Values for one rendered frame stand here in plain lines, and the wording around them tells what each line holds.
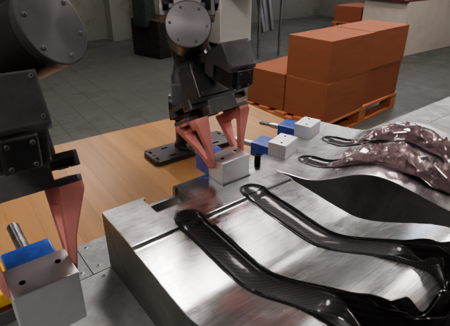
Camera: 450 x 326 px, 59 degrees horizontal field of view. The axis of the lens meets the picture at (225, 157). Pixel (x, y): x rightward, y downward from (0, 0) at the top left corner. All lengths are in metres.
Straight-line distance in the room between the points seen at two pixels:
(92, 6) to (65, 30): 6.49
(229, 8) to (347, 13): 2.70
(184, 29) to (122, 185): 0.37
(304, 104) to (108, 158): 2.18
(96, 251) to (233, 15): 5.38
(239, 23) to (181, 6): 5.44
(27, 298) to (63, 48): 0.19
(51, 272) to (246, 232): 0.23
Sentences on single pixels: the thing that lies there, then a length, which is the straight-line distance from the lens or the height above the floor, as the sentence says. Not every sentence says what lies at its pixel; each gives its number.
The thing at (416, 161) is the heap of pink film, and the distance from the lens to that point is 0.65.
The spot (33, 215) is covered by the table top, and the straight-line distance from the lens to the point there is 0.75.
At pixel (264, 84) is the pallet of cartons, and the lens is 3.11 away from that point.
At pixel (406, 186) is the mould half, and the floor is 0.89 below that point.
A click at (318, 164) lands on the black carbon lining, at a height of 0.85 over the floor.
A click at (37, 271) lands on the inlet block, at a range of 0.37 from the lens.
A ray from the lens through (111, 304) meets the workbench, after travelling 0.54.
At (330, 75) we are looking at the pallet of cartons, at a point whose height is 0.47.
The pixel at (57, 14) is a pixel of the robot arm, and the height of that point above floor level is 1.15.
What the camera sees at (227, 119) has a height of 0.96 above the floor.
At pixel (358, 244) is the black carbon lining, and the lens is 0.48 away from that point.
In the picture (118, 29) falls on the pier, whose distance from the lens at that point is 6.71.
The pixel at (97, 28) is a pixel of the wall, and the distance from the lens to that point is 6.86.
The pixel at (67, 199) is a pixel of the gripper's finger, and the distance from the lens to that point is 0.35.
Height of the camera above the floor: 1.18
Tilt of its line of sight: 27 degrees down
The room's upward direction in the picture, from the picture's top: straight up
